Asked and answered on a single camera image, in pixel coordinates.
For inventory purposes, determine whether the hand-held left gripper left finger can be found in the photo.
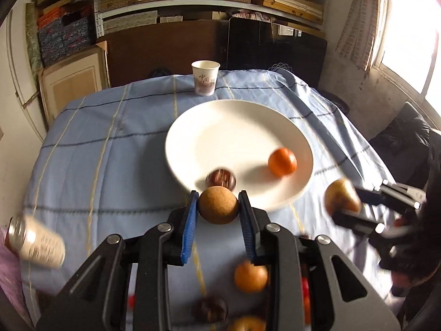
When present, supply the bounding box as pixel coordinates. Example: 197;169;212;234
36;190;200;331

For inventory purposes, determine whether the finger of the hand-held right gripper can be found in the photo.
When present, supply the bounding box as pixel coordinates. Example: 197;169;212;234
354;180;423;212
332;212;386;241

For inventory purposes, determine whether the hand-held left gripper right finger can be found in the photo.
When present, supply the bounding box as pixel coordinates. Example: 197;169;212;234
238;189;402;331

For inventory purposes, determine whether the speckled yellow pear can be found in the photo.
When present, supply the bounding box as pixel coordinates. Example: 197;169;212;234
324;178;362;216

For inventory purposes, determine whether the brown round pear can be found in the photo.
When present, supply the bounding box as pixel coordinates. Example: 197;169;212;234
198;186;240;225

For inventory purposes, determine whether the white ceramic plate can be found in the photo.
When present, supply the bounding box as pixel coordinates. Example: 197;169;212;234
165;99;315;212

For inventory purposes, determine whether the yellow orange round fruit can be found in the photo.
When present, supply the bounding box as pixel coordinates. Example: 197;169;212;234
233;260;268;294

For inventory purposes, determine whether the dark water chestnut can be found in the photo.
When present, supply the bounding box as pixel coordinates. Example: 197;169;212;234
205;168;238;191

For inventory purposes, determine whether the black bag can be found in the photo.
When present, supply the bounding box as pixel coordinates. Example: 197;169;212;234
370;102;441;190

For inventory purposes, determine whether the dark purple plum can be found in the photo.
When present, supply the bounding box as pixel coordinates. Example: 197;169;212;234
192;295;228;323

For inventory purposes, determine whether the red cherry tomato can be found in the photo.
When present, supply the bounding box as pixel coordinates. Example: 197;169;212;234
300;265;312;325

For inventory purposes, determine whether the small orange tangerine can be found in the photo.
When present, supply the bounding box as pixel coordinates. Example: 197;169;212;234
227;315;267;331

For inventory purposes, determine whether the blue checked tablecloth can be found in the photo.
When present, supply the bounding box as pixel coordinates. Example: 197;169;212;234
21;69;400;331

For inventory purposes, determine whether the white beverage can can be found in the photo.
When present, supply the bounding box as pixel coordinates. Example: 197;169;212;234
7;215;66;268

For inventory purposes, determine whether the white paper cup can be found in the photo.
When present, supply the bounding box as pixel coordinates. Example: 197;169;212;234
191;60;220;96

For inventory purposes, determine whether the bright window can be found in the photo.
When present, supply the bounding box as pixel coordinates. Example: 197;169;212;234
370;0;441;107

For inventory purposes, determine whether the patterned curtain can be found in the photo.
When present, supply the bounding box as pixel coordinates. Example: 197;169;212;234
336;0;390;71

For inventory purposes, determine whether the black panel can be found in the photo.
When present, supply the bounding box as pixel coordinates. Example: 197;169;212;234
227;17;328;90

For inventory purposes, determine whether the purple cloth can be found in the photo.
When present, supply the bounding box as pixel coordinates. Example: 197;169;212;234
0;228;35;328

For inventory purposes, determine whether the brown wooden board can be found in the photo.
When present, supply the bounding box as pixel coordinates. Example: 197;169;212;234
96;19;230;87

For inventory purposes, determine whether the beige framed board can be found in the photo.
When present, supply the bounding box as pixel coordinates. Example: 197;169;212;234
38;46;111;125

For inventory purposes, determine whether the white wooden slat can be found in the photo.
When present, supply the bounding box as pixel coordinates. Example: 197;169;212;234
9;10;47;135

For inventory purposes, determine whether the white metal shelf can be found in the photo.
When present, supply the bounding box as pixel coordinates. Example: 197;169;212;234
93;0;328;38

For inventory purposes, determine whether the stack of blue patterned boxes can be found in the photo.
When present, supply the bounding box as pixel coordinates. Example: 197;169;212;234
37;7;95;68

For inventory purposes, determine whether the green marbled box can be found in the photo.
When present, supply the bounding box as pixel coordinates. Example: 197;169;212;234
26;2;44;73

